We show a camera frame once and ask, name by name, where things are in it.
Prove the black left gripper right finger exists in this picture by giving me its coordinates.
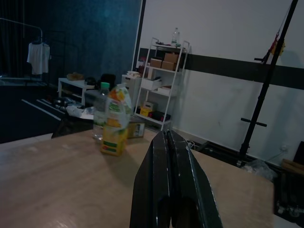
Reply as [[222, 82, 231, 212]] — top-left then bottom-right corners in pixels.
[[169, 129, 224, 228]]

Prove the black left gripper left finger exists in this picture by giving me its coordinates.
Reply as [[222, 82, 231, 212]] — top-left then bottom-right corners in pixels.
[[129, 130, 171, 228]]

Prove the green cap water bottle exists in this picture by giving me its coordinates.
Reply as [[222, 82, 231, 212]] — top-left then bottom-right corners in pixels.
[[92, 82, 111, 143]]

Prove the small dark printed box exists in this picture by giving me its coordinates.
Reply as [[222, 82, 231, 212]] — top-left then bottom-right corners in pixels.
[[127, 118, 147, 139]]

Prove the yellow green juice carton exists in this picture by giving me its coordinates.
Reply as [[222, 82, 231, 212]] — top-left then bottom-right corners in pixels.
[[100, 83, 133, 157]]

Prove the black case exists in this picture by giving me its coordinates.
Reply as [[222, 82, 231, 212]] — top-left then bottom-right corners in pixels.
[[149, 111, 171, 122]]

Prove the clear plastic bag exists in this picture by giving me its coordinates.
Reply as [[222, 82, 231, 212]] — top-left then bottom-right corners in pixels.
[[242, 159, 278, 181]]

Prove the yellow box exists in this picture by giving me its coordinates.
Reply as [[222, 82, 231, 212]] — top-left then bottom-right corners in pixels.
[[140, 101, 155, 117]]

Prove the light wooden table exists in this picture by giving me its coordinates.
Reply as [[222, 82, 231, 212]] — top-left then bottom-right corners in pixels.
[[0, 128, 276, 228]]

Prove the white open box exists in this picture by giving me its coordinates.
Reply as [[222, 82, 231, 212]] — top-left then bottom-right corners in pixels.
[[142, 77, 164, 91]]

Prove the black bin with bag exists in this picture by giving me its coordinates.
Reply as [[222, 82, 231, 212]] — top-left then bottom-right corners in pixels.
[[51, 104, 95, 138]]

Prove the black backpack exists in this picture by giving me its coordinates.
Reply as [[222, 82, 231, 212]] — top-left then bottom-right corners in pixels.
[[98, 73, 116, 91]]

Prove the white ladder shelf unit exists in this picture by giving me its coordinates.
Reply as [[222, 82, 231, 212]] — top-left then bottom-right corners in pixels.
[[133, 37, 190, 131]]

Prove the dark red box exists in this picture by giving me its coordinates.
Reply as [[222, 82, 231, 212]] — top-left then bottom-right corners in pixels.
[[139, 57, 148, 74]]

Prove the small cardboard box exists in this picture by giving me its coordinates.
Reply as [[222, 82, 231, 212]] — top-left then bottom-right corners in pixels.
[[161, 61, 178, 71], [163, 52, 179, 64], [150, 58, 164, 68]]

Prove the black tripod stand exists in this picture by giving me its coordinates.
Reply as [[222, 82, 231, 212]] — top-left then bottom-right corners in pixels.
[[238, 0, 299, 167]]

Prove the white low bench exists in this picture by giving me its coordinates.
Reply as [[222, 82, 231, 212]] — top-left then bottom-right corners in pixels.
[[58, 77, 95, 105]]

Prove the brown lumpy object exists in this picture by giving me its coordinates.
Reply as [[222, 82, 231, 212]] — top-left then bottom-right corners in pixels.
[[66, 72, 85, 81]]

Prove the clear plastic water bottle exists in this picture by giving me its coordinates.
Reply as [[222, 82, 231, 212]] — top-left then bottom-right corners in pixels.
[[171, 27, 181, 47]]

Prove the white shirt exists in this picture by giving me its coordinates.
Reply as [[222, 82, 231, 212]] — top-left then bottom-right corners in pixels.
[[27, 42, 51, 75]]

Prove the metal clothes rack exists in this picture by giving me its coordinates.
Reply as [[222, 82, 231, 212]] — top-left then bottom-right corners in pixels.
[[0, 18, 52, 87]]

